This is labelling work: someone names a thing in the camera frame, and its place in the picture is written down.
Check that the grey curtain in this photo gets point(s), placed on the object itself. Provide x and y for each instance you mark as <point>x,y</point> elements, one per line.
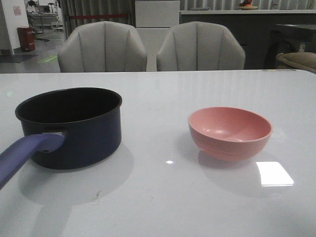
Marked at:
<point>95,7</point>

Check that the fruit plate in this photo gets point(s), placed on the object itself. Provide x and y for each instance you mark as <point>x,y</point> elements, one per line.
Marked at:
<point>247,5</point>

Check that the right grey upholstered chair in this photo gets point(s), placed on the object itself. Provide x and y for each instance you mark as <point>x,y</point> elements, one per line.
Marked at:
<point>200,46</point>

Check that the red barrier belt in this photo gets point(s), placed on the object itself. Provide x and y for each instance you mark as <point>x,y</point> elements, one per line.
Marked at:
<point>106,16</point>

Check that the red bin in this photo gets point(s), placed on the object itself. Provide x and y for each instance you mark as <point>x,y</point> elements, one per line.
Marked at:
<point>26,39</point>

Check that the grey upholstered chair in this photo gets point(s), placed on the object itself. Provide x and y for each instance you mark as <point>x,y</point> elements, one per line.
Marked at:
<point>103,47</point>
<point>200,46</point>

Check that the white cabinet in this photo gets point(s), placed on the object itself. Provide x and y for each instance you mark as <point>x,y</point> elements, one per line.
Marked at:
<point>153,18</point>

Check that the pink bowl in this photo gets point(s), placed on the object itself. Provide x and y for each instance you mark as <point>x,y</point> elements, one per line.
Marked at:
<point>229,134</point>

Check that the left grey upholstered chair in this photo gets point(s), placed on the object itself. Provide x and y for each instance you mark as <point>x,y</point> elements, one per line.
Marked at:
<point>103,47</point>

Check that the dark counter white top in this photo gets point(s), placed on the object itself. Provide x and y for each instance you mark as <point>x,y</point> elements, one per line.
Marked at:
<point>251,28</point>

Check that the beige cushion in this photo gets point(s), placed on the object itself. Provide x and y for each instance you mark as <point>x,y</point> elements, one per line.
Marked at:
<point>305,61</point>

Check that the dark blue saucepan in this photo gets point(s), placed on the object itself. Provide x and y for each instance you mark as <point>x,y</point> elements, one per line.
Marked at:
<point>65,129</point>

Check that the dark floor mat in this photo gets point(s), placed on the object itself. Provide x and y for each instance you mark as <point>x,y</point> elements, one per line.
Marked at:
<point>16,58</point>

